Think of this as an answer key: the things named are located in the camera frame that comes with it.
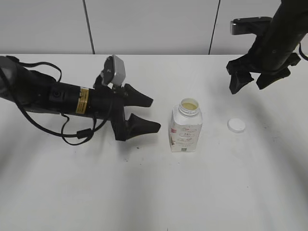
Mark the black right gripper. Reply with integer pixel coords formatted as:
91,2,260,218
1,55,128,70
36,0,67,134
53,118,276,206
226,36,301,94

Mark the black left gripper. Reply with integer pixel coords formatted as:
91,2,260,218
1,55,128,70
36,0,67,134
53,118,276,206
88,77,161,141

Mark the white bottle cap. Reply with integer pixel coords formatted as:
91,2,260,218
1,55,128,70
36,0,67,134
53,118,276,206
227,118,246,133

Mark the white meinianda drink bottle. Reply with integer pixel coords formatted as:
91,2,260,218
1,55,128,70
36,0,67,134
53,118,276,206
169,98,203,152

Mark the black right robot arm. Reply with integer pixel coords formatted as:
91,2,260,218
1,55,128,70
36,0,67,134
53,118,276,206
226,0,308,94

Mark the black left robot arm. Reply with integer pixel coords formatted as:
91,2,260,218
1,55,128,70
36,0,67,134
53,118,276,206
0,55,161,143

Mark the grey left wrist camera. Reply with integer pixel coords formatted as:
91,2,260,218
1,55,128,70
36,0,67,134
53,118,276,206
101,55,126,87

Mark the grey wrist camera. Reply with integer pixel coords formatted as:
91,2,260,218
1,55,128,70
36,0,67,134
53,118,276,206
101,55,126,87
230,16,272,36

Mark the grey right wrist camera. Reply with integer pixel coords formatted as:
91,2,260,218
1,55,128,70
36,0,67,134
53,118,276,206
230,16,272,36

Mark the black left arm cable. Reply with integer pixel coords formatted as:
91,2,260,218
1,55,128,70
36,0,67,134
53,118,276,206
0,55,114,146

